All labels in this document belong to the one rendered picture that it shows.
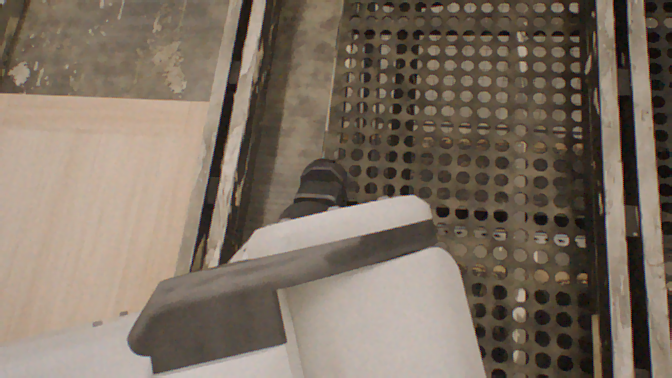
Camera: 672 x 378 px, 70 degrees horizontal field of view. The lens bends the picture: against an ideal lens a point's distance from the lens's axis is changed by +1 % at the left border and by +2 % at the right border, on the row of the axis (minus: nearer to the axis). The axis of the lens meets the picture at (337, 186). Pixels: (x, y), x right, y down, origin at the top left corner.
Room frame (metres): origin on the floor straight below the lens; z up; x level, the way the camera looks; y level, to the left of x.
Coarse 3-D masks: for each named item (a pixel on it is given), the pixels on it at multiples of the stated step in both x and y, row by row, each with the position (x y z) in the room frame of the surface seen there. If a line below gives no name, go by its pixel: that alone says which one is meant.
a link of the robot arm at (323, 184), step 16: (320, 160) 0.55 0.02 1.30; (304, 176) 0.54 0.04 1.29; (320, 176) 0.53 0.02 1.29; (336, 176) 0.53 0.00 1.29; (304, 192) 0.50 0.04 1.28; (320, 192) 0.50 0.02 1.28; (336, 192) 0.51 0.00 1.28; (288, 208) 0.48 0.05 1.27; (304, 208) 0.46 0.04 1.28; (320, 208) 0.47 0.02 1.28
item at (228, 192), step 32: (256, 0) 0.78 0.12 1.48; (224, 32) 0.76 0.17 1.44; (256, 32) 0.75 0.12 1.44; (224, 64) 0.72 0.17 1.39; (256, 64) 0.72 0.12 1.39; (224, 96) 0.69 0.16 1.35; (256, 96) 0.71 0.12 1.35; (224, 128) 0.68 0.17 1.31; (256, 128) 0.70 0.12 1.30; (224, 160) 0.62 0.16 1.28; (192, 192) 0.60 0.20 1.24; (224, 192) 0.59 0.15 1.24; (192, 224) 0.57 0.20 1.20; (224, 224) 0.56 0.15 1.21; (192, 256) 0.54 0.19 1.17; (224, 256) 0.55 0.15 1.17
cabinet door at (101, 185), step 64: (0, 128) 0.77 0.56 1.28; (64, 128) 0.75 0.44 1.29; (128, 128) 0.74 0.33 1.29; (192, 128) 0.72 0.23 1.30; (0, 192) 0.70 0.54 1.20; (64, 192) 0.68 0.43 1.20; (128, 192) 0.67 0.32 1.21; (0, 256) 0.63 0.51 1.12; (64, 256) 0.62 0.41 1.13; (128, 256) 0.61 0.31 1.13; (0, 320) 0.57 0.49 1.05; (64, 320) 0.56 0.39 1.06
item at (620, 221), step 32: (608, 0) 0.70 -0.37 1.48; (640, 0) 0.69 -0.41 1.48; (608, 32) 0.67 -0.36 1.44; (640, 32) 0.66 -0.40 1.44; (608, 64) 0.64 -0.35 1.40; (640, 64) 0.63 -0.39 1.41; (608, 96) 0.61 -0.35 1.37; (640, 96) 0.60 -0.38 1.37; (608, 128) 0.58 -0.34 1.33; (640, 128) 0.58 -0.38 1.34; (608, 160) 0.55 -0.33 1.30; (640, 160) 0.55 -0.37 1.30; (608, 192) 0.53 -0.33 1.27; (640, 192) 0.52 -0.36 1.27; (608, 224) 0.51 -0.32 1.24; (640, 224) 0.50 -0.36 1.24; (608, 256) 0.48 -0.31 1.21; (640, 256) 0.48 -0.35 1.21; (608, 288) 0.46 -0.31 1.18; (640, 288) 0.47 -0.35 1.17; (608, 320) 0.44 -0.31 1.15; (640, 320) 0.45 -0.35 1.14; (608, 352) 0.43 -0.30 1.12; (640, 352) 0.43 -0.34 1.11
